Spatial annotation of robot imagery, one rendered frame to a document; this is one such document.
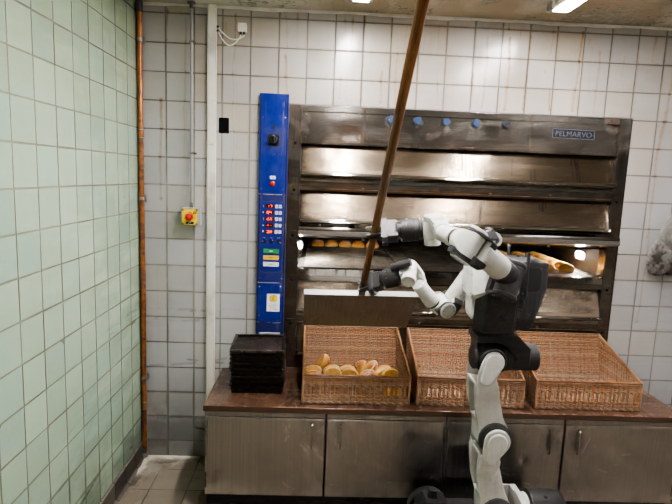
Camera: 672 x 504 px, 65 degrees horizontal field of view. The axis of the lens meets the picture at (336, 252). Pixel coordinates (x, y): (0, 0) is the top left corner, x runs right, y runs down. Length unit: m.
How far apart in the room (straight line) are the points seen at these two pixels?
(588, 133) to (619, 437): 1.65
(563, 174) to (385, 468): 1.89
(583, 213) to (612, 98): 0.66
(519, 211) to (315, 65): 1.42
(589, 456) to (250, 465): 1.72
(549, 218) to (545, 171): 0.27
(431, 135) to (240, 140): 1.07
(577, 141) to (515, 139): 0.36
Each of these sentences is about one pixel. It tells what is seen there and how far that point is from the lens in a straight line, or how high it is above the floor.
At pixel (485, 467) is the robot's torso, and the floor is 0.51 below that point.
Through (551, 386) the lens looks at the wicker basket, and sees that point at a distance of 2.99.
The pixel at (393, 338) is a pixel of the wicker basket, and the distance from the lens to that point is 3.16.
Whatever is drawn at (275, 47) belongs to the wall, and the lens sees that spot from 3.12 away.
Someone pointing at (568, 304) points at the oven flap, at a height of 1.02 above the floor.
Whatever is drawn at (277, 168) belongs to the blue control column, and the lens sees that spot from 3.02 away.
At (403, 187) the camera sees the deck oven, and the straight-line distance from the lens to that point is 3.08.
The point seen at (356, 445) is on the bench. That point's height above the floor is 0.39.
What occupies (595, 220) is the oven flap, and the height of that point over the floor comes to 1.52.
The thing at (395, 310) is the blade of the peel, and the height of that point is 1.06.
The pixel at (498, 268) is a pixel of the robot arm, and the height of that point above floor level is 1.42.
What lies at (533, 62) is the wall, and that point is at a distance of 3.31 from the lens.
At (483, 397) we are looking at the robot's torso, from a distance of 2.40.
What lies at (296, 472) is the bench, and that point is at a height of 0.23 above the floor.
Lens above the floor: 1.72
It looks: 8 degrees down
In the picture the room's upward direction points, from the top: 2 degrees clockwise
